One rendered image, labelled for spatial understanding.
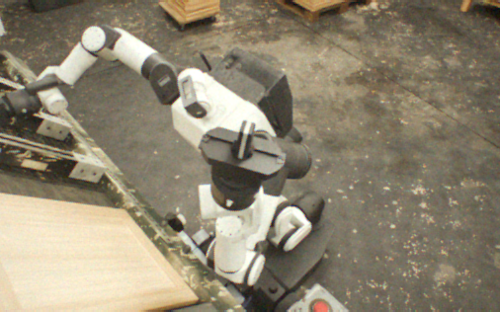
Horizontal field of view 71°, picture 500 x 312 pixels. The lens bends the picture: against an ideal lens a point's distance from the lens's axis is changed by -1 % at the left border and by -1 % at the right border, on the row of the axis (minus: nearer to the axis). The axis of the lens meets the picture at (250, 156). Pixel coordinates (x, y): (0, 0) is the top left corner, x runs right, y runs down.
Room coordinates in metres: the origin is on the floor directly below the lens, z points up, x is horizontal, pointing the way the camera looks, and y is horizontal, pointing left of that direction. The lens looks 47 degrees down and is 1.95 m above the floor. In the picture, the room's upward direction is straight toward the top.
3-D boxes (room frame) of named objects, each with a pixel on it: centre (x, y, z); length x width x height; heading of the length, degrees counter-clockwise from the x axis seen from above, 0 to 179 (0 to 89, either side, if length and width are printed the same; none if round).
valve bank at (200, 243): (0.63, 0.15, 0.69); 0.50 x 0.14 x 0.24; 43
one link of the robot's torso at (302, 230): (1.02, -0.20, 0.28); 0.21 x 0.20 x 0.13; 133
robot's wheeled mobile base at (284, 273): (1.00, -0.17, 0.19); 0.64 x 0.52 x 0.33; 133
